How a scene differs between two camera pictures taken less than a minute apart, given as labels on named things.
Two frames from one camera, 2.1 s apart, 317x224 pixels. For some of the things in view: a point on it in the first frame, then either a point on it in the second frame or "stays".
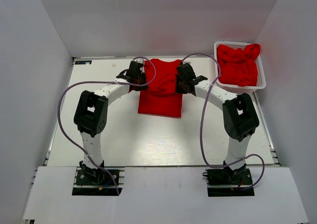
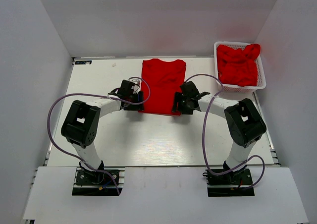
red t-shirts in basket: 237,66 stays
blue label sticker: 83,62 stays
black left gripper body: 140,80 -> 136,102
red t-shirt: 161,98 stays
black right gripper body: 181,84 -> 180,103
